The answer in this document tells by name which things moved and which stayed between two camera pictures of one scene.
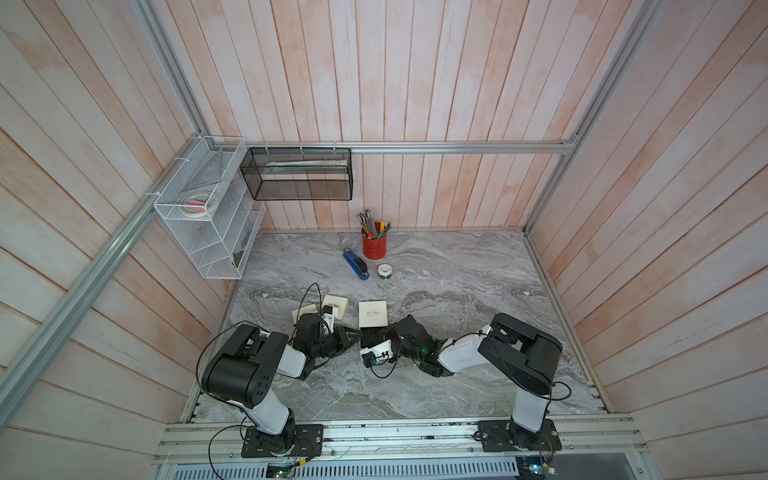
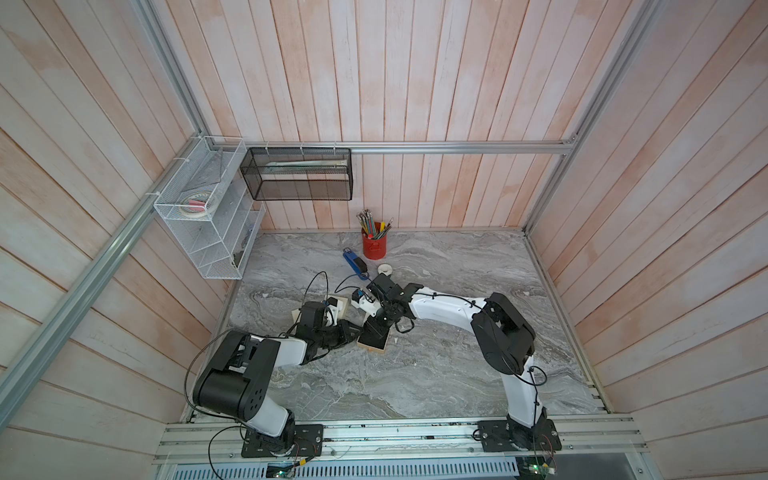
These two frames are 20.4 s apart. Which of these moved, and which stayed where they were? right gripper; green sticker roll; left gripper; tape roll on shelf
Moved: right gripper
Stayed: tape roll on shelf; green sticker roll; left gripper
